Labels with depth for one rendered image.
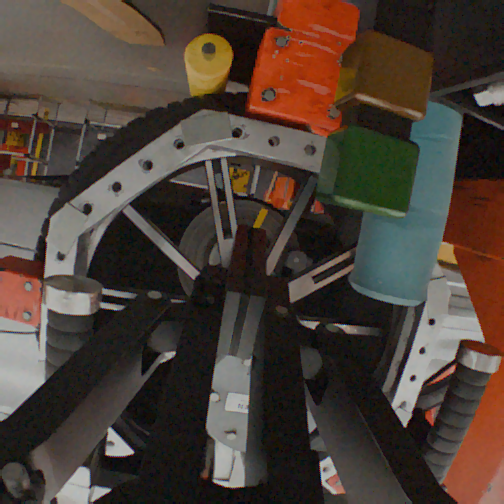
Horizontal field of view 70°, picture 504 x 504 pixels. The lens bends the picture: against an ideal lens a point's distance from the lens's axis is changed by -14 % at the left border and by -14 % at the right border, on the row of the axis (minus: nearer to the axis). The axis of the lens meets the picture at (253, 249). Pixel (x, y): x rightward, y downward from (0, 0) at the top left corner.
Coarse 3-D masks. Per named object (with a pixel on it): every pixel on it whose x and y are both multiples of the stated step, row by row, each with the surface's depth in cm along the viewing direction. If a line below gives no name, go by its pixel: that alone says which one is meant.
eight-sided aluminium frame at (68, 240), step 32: (192, 128) 46; (224, 128) 46; (256, 128) 47; (288, 128) 47; (128, 160) 46; (160, 160) 46; (288, 160) 48; (320, 160) 48; (96, 192) 46; (128, 192) 47; (64, 224) 46; (96, 224) 51; (64, 256) 51; (448, 288) 53; (416, 320) 55; (416, 352) 54; (384, 384) 59; (416, 384) 55; (128, 448) 52; (320, 448) 60; (224, 480) 55
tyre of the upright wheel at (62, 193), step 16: (208, 96) 54; (224, 96) 54; (240, 96) 54; (160, 112) 53; (176, 112) 53; (192, 112) 54; (240, 112) 54; (128, 128) 53; (144, 128) 53; (160, 128) 54; (112, 144) 53; (128, 144) 53; (144, 144) 54; (96, 160) 53; (112, 160) 53; (80, 176) 53; (96, 176) 54; (64, 192) 54; (80, 192) 54; (48, 224) 54
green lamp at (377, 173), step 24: (336, 144) 19; (360, 144) 18; (384, 144) 18; (408, 144) 18; (336, 168) 19; (360, 168) 18; (384, 168) 18; (408, 168) 18; (336, 192) 18; (360, 192) 18; (384, 192) 18; (408, 192) 19; (384, 216) 19
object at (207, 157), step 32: (192, 160) 55; (224, 160) 57; (256, 160) 65; (224, 192) 58; (288, 224) 60; (352, 224) 70; (96, 256) 59; (224, 256) 60; (352, 256) 79; (128, 288) 60; (352, 288) 81; (96, 320) 64; (320, 320) 63; (352, 320) 79; (384, 320) 65; (384, 352) 63; (160, 384) 76; (128, 416) 60
